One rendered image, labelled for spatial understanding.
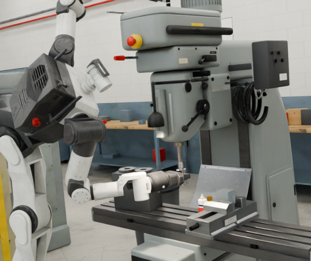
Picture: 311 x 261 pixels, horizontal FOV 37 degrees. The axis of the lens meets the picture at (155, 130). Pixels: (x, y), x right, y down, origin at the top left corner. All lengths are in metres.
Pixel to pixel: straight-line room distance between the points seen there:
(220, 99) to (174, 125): 0.29
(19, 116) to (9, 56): 9.40
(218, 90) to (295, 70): 4.30
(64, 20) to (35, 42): 8.21
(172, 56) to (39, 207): 0.90
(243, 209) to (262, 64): 0.64
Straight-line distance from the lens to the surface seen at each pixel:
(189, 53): 2.02
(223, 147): 2.45
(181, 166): 2.15
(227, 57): 2.28
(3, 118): 2.14
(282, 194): 2.58
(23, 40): 10.83
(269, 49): 2.10
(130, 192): 2.34
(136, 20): 1.96
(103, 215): 2.47
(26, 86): 1.97
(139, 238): 4.22
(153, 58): 2.03
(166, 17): 1.92
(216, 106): 2.17
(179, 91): 2.01
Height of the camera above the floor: 1.61
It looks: 7 degrees down
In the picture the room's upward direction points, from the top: 5 degrees counter-clockwise
